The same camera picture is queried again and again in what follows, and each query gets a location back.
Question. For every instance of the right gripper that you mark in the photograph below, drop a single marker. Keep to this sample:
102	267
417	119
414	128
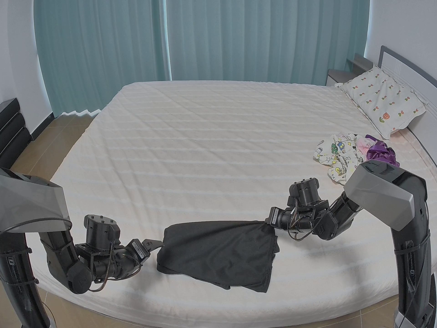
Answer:
283	219

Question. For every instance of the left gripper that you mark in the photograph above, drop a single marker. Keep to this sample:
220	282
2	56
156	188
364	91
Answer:
131	258

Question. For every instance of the black T-shirt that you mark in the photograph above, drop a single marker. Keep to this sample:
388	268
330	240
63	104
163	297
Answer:
218	251

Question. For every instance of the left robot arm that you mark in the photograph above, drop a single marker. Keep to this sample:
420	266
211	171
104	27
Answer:
30	200

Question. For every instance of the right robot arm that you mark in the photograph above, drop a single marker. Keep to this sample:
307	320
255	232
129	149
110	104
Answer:
382	190

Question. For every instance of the white printed garment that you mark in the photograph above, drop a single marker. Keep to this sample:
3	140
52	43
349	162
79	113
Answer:
336	155

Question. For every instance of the pink garment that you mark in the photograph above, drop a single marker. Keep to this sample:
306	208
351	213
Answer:
362	147

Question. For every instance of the bed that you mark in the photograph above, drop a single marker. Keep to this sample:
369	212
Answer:
205	142

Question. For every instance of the purple satin garment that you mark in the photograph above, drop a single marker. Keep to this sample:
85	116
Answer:
382	154

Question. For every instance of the white printed pillow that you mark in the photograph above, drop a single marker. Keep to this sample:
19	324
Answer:
379	101

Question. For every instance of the grey bedside table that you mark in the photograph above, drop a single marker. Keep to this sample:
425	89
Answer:
341	75

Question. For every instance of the blue-green curtain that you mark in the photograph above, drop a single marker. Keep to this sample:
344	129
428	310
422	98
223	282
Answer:
266	29
102	39

